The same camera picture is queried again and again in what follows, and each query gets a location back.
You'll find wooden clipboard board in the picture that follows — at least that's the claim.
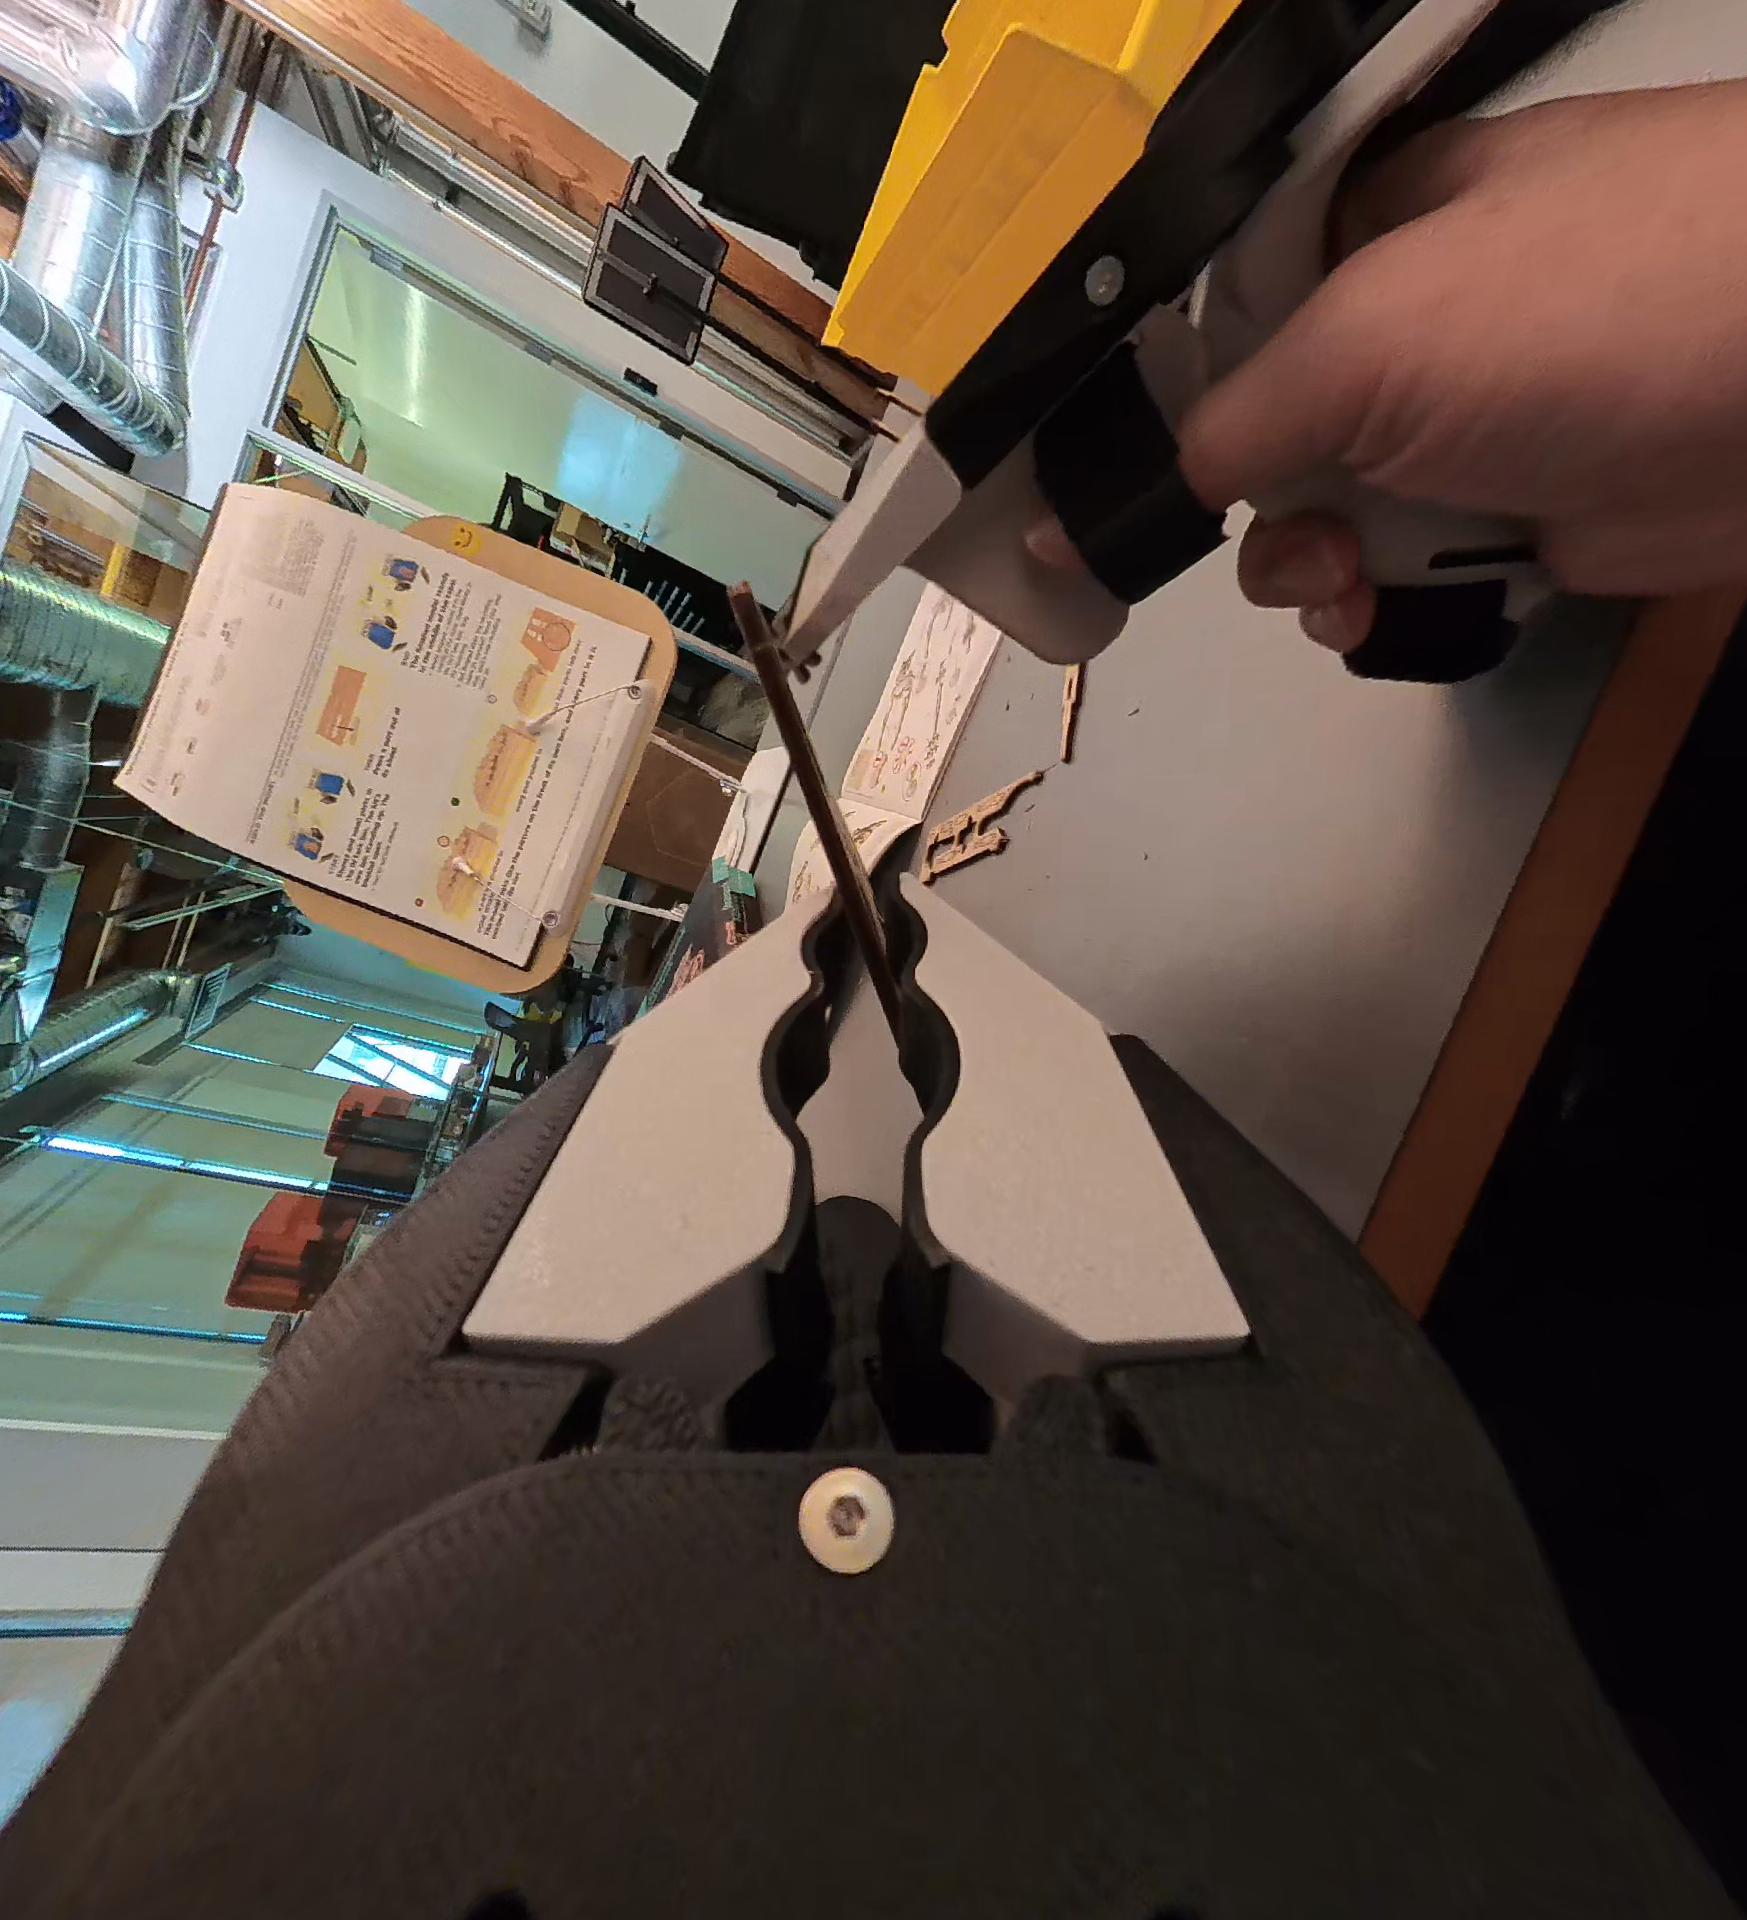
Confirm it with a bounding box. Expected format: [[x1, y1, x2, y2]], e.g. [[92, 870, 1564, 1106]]
[[284, 511, 682, 996]]

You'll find red black equipment case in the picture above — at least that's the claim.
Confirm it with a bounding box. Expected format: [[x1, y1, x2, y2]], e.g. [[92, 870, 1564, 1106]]
[[222, 1084, 442, 1317]]

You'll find large wooden model parts sheet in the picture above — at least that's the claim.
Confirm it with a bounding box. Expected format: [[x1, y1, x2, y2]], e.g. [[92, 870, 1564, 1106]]
[[726, 582, 919, 1061]]

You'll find black hanging panel device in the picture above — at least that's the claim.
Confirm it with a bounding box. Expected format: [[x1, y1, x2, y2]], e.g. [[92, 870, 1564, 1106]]
[[578, 157, 734, 365]]

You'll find silver air duct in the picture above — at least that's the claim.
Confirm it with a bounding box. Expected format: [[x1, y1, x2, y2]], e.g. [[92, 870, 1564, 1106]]
[[0, 0, 239, 459]]

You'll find white cardboard box tray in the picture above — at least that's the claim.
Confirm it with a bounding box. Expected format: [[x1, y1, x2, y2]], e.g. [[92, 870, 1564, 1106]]
[[717, 749, 798, 902]]

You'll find white instruction booklet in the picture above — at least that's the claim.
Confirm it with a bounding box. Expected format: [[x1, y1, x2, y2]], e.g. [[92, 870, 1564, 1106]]
[[842, 582, 1006, 824]]

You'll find person's right hand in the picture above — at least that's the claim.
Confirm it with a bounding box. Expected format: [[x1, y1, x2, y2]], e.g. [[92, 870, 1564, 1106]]
[[1027, 60, 1747, 656]]

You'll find small wooden numbered parts frame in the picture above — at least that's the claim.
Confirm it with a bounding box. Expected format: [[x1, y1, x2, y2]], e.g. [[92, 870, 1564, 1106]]
[[916, 767, 1047, 889]]

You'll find printed instruction sheet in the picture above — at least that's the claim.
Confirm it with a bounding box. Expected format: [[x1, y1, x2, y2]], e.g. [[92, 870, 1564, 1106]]
[[114, 487, 660, 971]]

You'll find yellow plastic bin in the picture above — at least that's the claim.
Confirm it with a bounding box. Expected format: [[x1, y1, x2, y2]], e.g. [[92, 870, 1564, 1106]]
[[821, 0, 1246, 398]]

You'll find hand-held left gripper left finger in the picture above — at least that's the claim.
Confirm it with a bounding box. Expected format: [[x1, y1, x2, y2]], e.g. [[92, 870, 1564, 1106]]
[[463, 883, 842, 1404]]

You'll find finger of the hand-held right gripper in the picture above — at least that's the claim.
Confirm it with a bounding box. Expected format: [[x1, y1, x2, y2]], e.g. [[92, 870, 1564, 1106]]
[[907, 454, 1134, 665], [781, 427, 968, 672]]

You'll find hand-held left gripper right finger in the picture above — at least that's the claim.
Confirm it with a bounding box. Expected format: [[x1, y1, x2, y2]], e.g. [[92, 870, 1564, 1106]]
[[885, 878, 1254, 1400]]

